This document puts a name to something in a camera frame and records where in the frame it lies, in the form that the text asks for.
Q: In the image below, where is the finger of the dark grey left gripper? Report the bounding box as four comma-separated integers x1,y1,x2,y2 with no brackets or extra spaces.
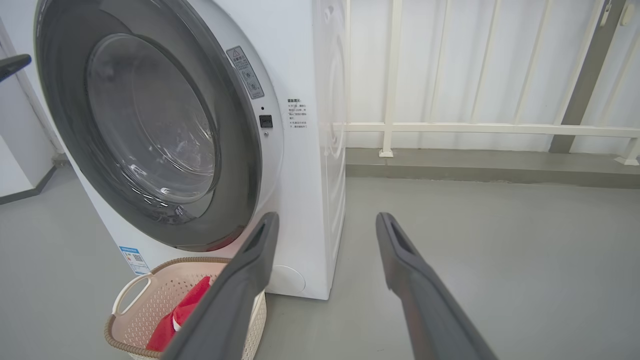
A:
0,54,32,83

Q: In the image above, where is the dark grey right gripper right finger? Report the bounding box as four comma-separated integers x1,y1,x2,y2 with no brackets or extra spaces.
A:
375,212,498,360

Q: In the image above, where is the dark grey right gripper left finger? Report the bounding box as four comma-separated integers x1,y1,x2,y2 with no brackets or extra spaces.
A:
160,211,280,360

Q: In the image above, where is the red and white garment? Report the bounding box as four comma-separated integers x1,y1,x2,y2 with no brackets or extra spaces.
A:
145,275,213,352

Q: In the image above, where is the round glass washing machine door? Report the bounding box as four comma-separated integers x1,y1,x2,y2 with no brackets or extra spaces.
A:
34,0,263,252

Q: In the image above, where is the cream perforated laundry basket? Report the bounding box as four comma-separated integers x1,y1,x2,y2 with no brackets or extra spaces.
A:
104,257,268,360

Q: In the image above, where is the white front-load washing machine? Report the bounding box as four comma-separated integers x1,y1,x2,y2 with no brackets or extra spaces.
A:
32,0,348,301

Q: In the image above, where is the blue energy label sticker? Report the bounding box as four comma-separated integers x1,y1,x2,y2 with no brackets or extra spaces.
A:
119,245,151,276

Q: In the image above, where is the white metal railing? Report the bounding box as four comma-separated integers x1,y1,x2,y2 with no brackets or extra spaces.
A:
345,0,640,166

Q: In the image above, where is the grey metal post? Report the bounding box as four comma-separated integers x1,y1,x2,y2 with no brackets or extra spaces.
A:
548,0,627,154

